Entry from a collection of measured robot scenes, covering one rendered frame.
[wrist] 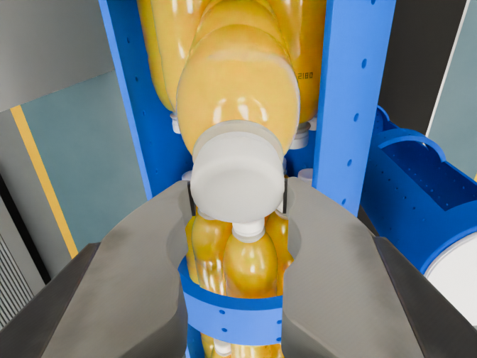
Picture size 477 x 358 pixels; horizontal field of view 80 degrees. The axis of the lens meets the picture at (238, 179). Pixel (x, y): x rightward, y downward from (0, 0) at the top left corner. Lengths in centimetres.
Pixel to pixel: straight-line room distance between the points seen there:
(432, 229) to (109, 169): 156
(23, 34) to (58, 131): 90
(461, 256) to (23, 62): 109
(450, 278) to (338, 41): 57
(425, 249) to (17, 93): 101
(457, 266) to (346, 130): 48
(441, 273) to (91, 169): 167
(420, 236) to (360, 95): 48
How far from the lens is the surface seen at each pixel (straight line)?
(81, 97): 170
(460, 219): 69
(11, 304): 228
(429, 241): 69
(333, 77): 23
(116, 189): 185
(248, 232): 34
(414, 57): 147
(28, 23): 103
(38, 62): 103
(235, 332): 38
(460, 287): 75
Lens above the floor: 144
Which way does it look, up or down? 61 degrees down
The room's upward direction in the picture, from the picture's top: 177 degrees counter-clockwise
